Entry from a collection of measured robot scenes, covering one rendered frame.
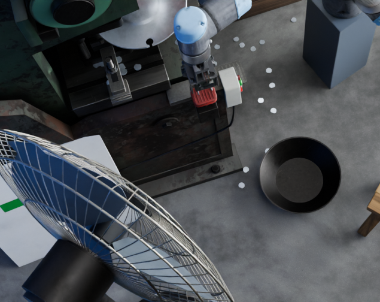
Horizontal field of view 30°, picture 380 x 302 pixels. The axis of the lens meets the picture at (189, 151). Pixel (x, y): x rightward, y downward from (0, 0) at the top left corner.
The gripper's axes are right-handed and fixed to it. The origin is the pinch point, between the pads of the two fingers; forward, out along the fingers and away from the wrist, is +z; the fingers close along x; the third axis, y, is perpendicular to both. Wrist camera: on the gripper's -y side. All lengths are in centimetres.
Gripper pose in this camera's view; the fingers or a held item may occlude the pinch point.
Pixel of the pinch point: (200, 81)
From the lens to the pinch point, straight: 194.9
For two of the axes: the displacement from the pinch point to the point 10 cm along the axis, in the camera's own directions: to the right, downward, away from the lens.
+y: 2.8, 8.9, -3.7
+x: 9.5, -3.0, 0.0
